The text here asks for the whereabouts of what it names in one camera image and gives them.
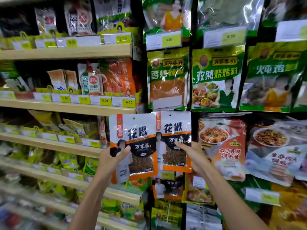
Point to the orange black hanging packet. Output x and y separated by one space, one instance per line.
168 189

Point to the clear packet of dried leaves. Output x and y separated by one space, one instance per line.
227 11

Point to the white orange peppercorn packet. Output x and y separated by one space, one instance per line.
139 131
174 128

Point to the orange green sauce packet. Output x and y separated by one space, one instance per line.
196 195

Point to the orange meat seasoning packet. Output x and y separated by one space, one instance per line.
118 75

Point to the clear dark spice packet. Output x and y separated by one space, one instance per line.
285 9

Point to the clear green-edged spice packet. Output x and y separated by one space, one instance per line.
168 14

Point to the row of yellow-green snack packets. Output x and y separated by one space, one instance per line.
64 161

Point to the person's left thumb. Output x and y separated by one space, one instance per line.
121 153

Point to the small white price tag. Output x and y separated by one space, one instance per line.
199 182

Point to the red tofu sauce packet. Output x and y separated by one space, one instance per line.
225 150

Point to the white red seasoning packet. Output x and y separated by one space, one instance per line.
90 80

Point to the narrow red packet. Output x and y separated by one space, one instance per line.
102 131

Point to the clear packet with red label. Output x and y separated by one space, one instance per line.
46 20

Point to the person's left hand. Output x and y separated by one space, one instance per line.
105 162

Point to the green white packet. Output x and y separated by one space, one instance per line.
10 76

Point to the group of green bottom packets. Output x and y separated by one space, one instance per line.
124 210

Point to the green packet with orange print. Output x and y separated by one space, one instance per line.
139 185

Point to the small orange white packet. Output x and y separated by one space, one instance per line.
72 80
57 79

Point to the white yellow price tag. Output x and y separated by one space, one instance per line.
291 31
225 37
262 196
165 40

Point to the group of yellow-green shelf packets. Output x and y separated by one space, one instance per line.
72 128

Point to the person's left forearm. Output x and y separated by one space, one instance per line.
90 203

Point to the green packet with stew spices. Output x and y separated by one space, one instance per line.
271 76

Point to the wooden shelf board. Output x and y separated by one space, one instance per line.
67 53
52 144
48 208
60 180
67 108

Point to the small yellow price tag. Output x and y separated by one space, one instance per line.
168 175

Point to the green yellow seasoning packet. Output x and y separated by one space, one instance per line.
165 219

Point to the row of shelf price tags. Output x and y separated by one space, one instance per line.
48 136
72 42
79 99

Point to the white packet with red circle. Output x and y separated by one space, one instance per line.
80 17

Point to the person's right hand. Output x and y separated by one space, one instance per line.
197 158

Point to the person's right thumb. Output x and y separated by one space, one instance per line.
183 146

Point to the pale blue noodle sauce packet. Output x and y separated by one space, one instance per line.
275 153

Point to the white grey packet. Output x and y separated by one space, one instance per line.
202 217

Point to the person's right forearm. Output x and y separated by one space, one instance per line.
227 201

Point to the green packet with grilled food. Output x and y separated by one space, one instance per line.
215 76

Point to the green packet of orange powder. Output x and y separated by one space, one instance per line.
168 79

